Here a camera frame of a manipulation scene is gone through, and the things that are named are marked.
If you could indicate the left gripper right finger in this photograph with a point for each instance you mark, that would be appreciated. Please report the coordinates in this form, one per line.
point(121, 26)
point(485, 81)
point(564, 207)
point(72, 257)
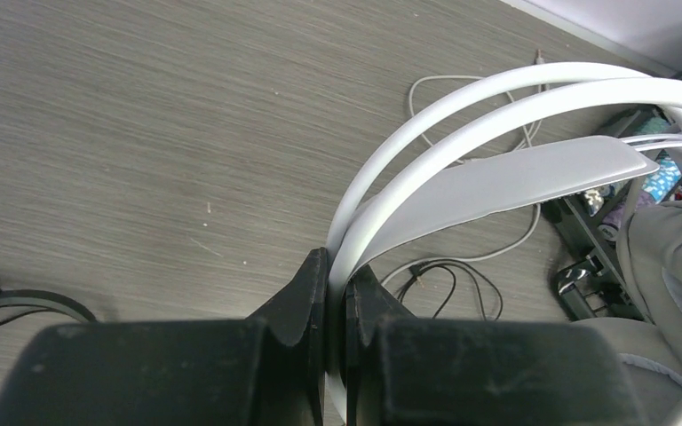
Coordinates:
point(405, 370)

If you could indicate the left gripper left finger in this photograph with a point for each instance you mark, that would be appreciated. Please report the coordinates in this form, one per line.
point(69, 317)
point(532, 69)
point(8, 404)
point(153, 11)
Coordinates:
point(265, 369)

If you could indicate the small white headphones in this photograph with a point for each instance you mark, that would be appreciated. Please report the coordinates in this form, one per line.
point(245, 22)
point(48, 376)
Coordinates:
point(421, 181)

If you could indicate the black headphones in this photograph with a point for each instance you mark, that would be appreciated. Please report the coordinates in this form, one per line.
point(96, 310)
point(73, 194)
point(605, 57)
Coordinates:
point(41, 301)

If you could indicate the black poker chip case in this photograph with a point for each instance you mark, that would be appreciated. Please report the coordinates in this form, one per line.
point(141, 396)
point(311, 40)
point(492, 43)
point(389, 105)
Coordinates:
point(592, 223)

